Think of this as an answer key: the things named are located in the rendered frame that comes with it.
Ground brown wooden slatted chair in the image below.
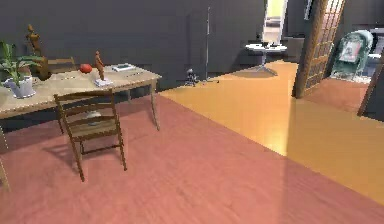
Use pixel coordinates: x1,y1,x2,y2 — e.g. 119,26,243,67
53,88,128,183

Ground green armchair with cushion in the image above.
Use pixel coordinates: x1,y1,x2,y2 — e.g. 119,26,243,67
331,29,375,80

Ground red round fruit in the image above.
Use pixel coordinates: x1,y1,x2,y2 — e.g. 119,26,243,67
79,63,94,75

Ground small brown wooden figurine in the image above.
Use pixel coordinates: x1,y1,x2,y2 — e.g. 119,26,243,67
93,50,114,88

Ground green house plant white pot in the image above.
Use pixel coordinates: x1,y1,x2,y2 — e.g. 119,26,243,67
0,40,44,100

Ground thin grey floor lamp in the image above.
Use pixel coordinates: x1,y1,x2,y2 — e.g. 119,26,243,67
201,5,221,83

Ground white flat book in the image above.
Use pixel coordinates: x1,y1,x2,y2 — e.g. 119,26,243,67
111,62,137,73

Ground light wooden table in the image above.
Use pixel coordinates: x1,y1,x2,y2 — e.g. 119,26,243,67
0,65,163,192

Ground brown wooden glazed door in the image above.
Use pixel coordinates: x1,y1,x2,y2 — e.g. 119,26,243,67
292,0,346,100

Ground large brown wooden figurine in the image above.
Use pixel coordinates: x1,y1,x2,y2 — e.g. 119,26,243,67
25,23,53,82

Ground small dark grey figure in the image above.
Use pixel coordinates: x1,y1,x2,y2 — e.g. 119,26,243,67
184,68,200,88

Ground white bowl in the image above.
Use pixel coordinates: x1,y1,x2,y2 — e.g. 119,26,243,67
85,110,103,127

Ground white round pedestal table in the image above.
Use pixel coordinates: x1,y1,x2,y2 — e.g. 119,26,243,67
245,42,288,77

